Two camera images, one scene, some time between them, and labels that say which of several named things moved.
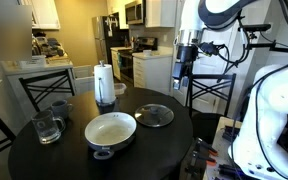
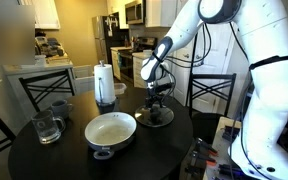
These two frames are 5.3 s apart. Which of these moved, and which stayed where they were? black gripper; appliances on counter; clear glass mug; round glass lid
Moved: black gripper
Stayed: appliances on counter; clear glass mug; round glass lid
